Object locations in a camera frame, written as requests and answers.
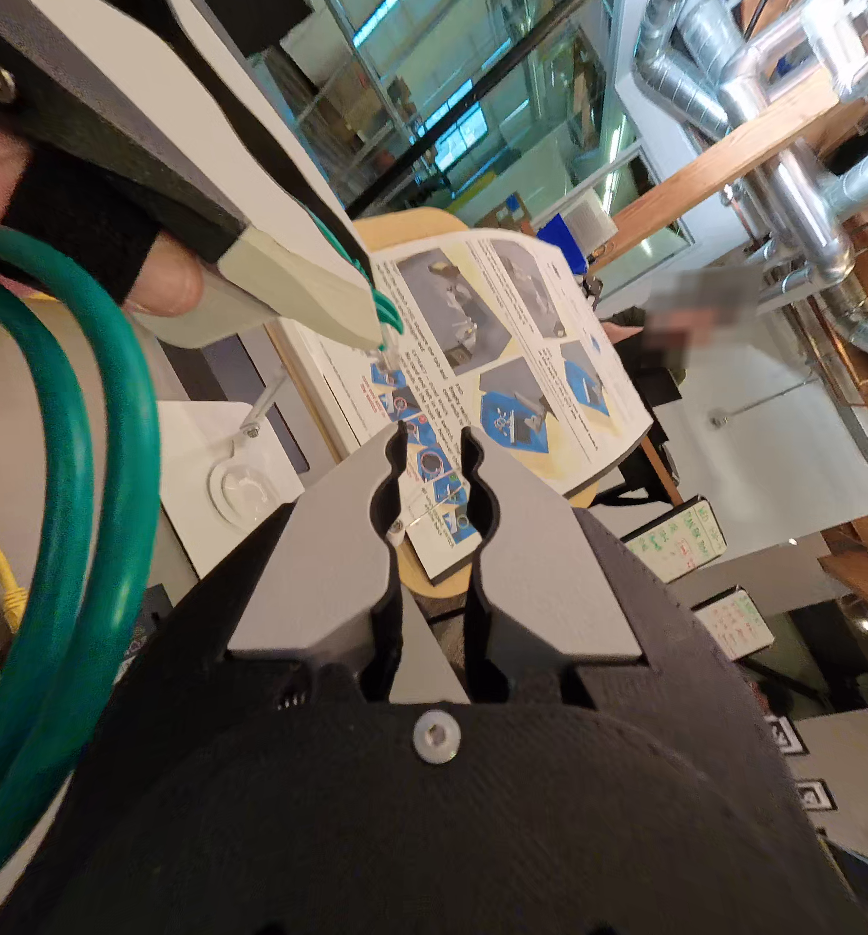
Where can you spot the person's left hand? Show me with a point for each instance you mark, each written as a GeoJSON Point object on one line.
{"type": "Point", "coordinates": [167, 281]}

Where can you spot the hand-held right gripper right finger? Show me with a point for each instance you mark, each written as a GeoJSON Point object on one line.
{"type": "Point", "coordinates": [558, 592]}

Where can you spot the dark desk mat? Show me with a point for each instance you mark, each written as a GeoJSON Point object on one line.
{"type": "Point", "coordinates": [237, 365]}

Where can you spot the brown standing desk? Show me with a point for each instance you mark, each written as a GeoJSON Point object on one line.
{"type": "Point", "coordinates": [660, 467]}

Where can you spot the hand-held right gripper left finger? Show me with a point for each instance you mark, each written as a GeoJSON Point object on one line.
{"type": "Point", "coordinates": [317, 577]}

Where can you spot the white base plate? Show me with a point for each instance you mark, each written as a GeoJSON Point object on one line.
{"type": "Point", "coordinates": [185, 453]}

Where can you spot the black network switch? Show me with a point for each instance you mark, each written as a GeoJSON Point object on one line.
{"type": "Point", "coordinates": [153, 606]}

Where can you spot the silver ceiling air duct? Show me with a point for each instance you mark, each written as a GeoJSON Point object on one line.
{"type": "Point", "coordinates": [785, 182]}

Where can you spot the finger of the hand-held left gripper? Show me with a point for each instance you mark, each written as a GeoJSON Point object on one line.
{"type": "Point", "coordinates": [185, 124]}
{"type": "Point", "coordinates": [273, 102]}

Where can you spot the whiteboard with green heading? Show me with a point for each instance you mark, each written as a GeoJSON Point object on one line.
{"type": "Point", "coordinates": [675, 540]}

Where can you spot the clear plastic board support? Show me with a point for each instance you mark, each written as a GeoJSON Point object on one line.
{"type": "Point", "coordinates": [240, 489]}

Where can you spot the whiteboard with written list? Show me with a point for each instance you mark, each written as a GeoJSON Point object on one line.
{"type": "Point", "coordinates": [737, 624]}

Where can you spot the small marker sign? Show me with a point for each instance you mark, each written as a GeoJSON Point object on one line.
{"type": "Point", "coordinates": [786, 736]}
{"type": "Point", "coordinates": [815, 796]}

